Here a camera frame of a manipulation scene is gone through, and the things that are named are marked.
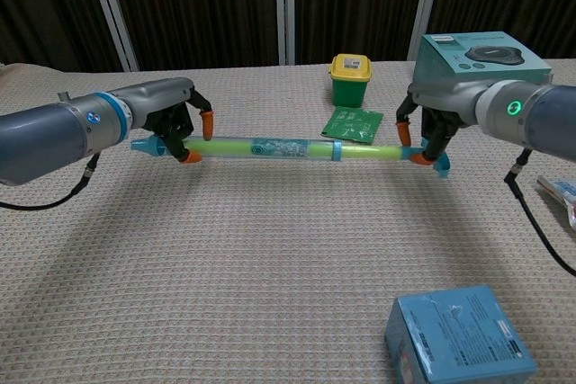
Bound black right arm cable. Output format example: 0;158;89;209
503;148;576;277

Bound yellow green mini bin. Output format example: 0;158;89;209
327;53;374;109

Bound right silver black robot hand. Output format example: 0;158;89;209
394;79;491;165

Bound green foil sachet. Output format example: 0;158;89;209
320;106;384;146

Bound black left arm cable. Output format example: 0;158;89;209
0;153;103;211

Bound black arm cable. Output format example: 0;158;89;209
0;153;103;211
503;148;576;277

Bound pink woven table cloth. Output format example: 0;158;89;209
0;58;576;384

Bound white partition frame post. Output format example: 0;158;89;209
406;0;446;61
273;0;297;66
83;0;139;72

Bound teal speaker product box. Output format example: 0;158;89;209
412;31;554;88

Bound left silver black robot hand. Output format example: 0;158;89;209
115;76;215;165

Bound green plunger rod blue handle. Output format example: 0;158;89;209
184;138;451;181

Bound small blue cardboard box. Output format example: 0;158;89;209
384;284;539;384

